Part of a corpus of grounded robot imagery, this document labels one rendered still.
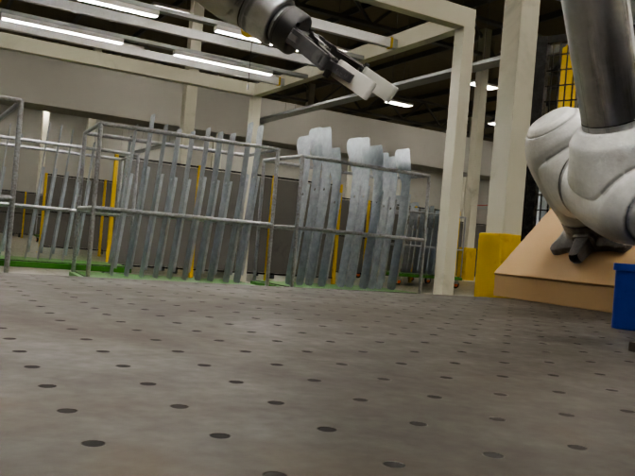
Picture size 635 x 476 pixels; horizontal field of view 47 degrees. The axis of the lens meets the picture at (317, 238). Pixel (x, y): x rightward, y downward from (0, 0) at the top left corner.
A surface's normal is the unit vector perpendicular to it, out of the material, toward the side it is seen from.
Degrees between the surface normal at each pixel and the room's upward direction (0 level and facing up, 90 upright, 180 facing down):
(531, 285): 90
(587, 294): 90
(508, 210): 90
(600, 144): 80
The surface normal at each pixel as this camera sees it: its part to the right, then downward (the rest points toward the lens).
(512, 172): 0.49, 0.04
